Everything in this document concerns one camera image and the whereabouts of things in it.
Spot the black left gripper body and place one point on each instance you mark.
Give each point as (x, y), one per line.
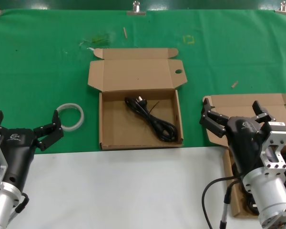
(16, 152)

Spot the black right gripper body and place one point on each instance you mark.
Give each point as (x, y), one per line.
(245, 143)

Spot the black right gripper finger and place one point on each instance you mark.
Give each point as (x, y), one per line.
(262, 111)
(212, 121)

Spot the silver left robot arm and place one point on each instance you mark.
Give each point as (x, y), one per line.
(1, 207)

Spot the cardboard box with round hole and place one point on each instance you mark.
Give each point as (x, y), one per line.
(138, 71)

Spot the clear tape roll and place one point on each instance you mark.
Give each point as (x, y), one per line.
(81, 117)

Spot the short wood chip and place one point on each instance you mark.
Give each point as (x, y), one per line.
(235, 84)

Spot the green table cloth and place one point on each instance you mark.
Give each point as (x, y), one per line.
(38, 71)

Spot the small white plastic scrap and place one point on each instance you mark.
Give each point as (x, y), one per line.
(90, 48)

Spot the long thin wood stick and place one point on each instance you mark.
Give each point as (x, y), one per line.
(125, 32)

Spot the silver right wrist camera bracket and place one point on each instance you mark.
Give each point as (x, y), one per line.
(277, 143)

